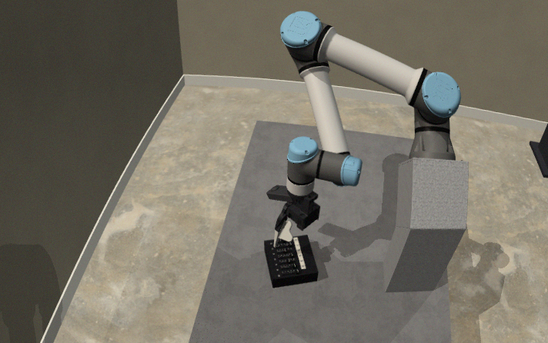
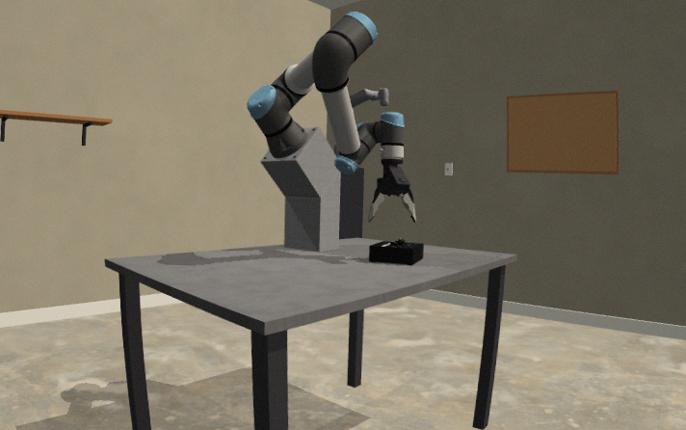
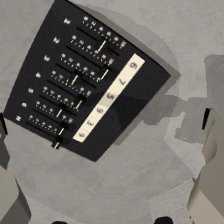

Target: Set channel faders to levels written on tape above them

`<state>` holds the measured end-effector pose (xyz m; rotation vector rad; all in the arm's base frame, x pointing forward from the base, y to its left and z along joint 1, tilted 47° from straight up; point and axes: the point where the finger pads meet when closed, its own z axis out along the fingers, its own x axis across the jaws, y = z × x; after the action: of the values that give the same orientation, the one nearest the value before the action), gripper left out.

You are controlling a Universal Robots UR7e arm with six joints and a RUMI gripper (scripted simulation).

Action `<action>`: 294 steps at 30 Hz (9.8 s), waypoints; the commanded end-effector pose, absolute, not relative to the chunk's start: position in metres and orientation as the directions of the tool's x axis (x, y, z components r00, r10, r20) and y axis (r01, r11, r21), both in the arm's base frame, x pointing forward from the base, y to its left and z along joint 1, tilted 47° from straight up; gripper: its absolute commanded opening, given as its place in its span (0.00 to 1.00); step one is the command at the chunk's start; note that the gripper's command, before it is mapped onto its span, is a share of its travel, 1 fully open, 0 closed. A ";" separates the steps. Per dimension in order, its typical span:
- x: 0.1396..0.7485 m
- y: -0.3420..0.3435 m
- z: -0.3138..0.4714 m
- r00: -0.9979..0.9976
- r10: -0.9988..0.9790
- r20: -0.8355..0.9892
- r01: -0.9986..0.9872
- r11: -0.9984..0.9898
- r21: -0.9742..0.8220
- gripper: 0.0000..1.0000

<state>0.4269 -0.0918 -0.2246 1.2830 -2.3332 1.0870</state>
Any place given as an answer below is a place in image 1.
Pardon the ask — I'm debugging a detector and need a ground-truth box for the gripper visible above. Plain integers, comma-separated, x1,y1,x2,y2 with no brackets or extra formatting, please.
273,189,320,247

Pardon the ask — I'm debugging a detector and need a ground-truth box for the black lighting desk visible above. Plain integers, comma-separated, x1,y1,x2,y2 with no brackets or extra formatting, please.
264,235,319,288

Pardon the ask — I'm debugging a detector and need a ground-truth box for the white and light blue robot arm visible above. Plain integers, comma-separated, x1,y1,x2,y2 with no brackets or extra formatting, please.
266,11,461,202

